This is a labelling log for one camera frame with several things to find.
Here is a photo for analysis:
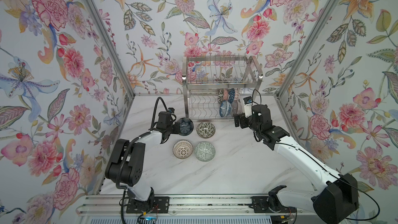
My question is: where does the purple striped bowl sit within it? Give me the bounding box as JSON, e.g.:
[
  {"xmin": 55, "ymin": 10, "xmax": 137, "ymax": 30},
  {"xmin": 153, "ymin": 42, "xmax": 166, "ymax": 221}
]
[{"xmin": 231, "ymin": 100, "xmax": 243, "ymax": 116}]

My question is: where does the light blue floral bowl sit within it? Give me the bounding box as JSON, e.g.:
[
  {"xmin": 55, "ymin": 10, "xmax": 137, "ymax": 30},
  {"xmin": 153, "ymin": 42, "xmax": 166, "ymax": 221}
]
[{"xmin": 219, "ymin": 100, "xmax": 232, "ymax": 118}]

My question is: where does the dark navy petal bowl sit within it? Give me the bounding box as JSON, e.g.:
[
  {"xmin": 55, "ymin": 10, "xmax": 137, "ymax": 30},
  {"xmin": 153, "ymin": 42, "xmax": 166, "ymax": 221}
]
[{"xmin": 177, "ymin": 118, "xmax": 194, "ymax": 136}]

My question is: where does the blue triangle pattern bowl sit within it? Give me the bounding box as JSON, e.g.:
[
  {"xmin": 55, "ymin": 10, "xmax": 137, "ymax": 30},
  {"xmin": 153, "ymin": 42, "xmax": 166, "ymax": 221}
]
[{"xmin": 228, "ymin": 88, "xmax": 236, "ymax": 104}]

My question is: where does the white lattice bowl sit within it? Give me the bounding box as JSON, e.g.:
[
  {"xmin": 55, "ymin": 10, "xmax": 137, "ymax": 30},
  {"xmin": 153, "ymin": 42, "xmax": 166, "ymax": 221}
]
[{"xmin": 173, "ymin": 140, "xmax": 193, "ymax": 159}]

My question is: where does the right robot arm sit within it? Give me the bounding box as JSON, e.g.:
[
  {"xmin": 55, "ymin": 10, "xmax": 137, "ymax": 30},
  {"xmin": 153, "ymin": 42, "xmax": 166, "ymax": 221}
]
[{"xmin": 234, "ymin": 104, "xmax": 359, "ymax": 224}]

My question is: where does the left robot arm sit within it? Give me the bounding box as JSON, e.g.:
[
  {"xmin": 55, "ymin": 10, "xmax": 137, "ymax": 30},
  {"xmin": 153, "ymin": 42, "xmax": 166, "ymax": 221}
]
[{"xmin": 105, "ymin": 108, "xmax": 179, "ymax": 202}]

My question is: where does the steel two-tier dish rack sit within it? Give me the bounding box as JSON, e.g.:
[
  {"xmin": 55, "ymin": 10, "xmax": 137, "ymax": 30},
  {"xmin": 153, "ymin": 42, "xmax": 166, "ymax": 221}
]
[{"xmin": 182, "ymin": 55, "xmax": 264, "ymax": 120}]

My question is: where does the pale green pattern bowl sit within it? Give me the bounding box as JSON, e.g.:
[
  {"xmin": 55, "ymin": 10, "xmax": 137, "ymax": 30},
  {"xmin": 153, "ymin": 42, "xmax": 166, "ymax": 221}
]
[{"xmin": 194, "ymin": 142, "xmax": 216, "ymax": 162}]

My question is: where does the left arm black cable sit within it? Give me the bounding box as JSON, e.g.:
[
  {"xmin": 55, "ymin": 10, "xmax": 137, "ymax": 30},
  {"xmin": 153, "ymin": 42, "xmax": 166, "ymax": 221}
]
[{"xmin": 115, "ymin": 96, "xmax": 169, "ymax": 224}]

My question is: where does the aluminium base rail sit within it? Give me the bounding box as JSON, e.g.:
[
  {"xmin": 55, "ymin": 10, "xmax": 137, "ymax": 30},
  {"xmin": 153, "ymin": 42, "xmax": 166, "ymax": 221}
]
[{"xmin": 76, "ymin": 194, "xmax": 315, "ymax": 217}]

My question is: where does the right aluminium corner post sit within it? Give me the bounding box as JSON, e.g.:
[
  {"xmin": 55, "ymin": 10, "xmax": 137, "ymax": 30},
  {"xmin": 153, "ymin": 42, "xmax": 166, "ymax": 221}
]
[{"xmin": 274, "ymin": 0, "xmax": 339, "ymax": 99}]

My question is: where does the aluminium corner post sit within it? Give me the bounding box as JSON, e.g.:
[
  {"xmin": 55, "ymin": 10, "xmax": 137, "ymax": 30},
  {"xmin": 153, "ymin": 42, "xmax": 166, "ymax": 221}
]
[
  {"xmin": 274, "ymin": 0, "xmax": 339, "ymax": 99},
  {"xmin": 83, "ymin": 0, "xmax": 135, "ymax": 99}
]

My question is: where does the left aluminium corner post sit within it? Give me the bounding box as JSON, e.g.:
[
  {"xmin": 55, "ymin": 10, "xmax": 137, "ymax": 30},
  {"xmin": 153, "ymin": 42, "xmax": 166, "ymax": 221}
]
[{"xmin": 83, "ymin": 0, "xmax": 135, "ymax": 99}]

